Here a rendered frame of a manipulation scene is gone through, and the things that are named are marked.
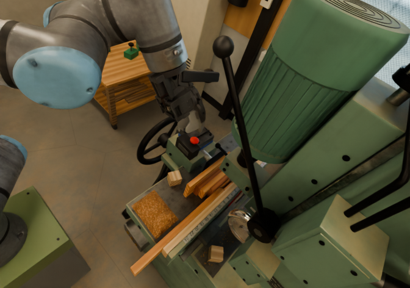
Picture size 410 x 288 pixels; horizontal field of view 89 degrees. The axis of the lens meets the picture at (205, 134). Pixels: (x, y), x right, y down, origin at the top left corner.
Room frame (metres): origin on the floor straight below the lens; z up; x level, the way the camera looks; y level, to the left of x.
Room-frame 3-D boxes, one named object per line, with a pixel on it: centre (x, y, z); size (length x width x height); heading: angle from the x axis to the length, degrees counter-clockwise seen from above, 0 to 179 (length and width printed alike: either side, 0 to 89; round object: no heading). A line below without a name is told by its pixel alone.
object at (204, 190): (0.41, -0.10, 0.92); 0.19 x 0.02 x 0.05; 151
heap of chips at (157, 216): (0.23, 0.06, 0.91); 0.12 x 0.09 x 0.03; 61
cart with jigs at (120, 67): (1.46, 0.88, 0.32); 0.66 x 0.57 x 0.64; 153
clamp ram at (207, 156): (0.45, -0.04, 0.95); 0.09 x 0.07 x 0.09; 151
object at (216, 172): (0.41, -0.09, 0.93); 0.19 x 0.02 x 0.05; 151
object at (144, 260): (0.34, -0.11, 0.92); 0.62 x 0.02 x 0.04; 151
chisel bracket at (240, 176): (0.39, -0.16, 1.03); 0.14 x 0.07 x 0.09; 61
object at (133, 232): (0.24, 0.11, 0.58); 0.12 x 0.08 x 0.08; 61
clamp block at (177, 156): (0.49, 0.03, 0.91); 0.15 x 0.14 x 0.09; 151
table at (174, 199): (0.45, -0.05, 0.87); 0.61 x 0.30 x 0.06; 151
